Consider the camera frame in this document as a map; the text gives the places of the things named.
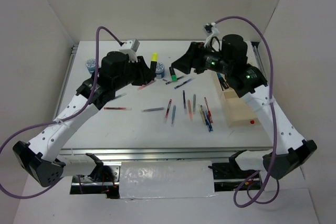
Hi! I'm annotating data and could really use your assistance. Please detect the violet clear-cap pen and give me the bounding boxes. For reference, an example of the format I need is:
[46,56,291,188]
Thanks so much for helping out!
[183,90,187,114]

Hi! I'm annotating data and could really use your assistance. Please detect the blue clear-cap pen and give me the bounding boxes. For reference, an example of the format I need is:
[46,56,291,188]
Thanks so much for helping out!
[174,77,195,90]

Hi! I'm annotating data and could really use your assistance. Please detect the yellow highlighter marker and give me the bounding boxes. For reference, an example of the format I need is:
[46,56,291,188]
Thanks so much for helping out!
[150,52,158,72]

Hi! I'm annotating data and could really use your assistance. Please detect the red clear-cap pen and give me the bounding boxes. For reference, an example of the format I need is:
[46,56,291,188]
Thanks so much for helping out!
[104,107,132,111]

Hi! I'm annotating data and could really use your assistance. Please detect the light blue clear pen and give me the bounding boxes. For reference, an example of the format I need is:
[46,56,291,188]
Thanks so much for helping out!
[171,105,176,127]

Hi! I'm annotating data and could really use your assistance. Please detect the red gel pen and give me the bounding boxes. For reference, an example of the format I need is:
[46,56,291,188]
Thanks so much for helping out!
[204,97,213,123]

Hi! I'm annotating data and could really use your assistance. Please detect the yellow clear pen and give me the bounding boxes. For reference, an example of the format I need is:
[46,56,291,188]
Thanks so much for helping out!
[198,104,207,125]

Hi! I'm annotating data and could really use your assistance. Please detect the olive green clear pen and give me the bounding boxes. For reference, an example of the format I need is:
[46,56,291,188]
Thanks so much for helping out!
[192,94,196,114]

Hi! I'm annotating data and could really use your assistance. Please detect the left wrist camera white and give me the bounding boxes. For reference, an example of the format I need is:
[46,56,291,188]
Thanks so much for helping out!
[119,39,140,62]

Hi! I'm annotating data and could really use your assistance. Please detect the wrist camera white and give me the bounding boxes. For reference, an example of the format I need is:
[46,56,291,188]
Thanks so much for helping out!
[203,22,220,48]
[119,39,140,62]

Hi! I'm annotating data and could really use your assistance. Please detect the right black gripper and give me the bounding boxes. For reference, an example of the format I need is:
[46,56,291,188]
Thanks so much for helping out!
[171,41,232,74]

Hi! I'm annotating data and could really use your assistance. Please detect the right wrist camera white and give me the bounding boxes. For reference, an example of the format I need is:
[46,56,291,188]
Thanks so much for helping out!
[203,22,220,48]

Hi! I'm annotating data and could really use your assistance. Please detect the beige divided organizer tray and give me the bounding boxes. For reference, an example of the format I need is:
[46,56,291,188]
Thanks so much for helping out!
[211,72,260,127]

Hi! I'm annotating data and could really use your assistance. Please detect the purple highlighter marker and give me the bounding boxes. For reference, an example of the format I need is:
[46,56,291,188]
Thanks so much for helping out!
[219,78,229,90]

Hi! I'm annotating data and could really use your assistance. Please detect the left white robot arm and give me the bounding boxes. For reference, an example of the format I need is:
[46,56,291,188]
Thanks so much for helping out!
[13,51,156,187]

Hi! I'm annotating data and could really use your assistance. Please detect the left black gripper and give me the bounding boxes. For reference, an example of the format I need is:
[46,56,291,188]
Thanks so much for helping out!
[113,56,157,91]

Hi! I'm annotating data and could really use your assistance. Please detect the dark blue gel pen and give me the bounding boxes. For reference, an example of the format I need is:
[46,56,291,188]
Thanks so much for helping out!
[200,105,211,132]

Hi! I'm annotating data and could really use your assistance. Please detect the green highlighter marker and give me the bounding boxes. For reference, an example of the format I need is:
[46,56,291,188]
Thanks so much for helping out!
[169,67,177,80]

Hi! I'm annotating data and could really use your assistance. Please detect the magenta clear-cap pen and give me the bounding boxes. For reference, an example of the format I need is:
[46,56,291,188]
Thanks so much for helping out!
[164,99,172,123]

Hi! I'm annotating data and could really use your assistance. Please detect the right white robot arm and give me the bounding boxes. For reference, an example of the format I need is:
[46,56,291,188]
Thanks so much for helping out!
[171,34,317,179]

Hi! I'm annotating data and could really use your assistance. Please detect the left blue round jar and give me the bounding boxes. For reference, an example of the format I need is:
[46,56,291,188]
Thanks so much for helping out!
[85,59,96,74]

